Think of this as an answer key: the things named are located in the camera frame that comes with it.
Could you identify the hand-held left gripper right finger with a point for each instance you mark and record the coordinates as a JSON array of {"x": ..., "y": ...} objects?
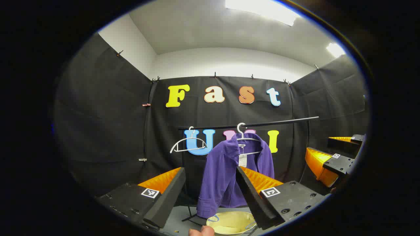
[{"x": 251, "y": 196}]

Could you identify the black clothes rack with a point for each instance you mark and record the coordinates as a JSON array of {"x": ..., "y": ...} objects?
[{"x": 279, "y": 122}]

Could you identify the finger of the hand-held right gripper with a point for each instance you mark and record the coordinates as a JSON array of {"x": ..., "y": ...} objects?
[
  {"x": 344, "y": 147},
  {"x": 339, "y": 164}
]

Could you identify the cream laundry hamper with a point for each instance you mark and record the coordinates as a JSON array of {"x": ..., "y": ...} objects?
[{"x": 229, "y": 223}]

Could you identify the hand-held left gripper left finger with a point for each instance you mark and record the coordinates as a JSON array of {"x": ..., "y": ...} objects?
[{"x": 170, "y": 196}]

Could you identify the black backdrop cloth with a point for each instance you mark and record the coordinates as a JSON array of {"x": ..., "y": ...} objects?
[{"x": 98, "y": 114}]

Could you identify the white clothes hanger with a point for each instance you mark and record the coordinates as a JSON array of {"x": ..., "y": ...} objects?
[
  {"x": 178, "y": 144},
  {"x": 242, "y": 132}
]

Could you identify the small ceiling light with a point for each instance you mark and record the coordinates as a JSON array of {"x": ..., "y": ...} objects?
[{"x": 335, "y": 49}]

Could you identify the large ceiling light panel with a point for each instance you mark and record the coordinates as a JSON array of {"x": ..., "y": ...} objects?
[{"x": 262, "y": 9}]

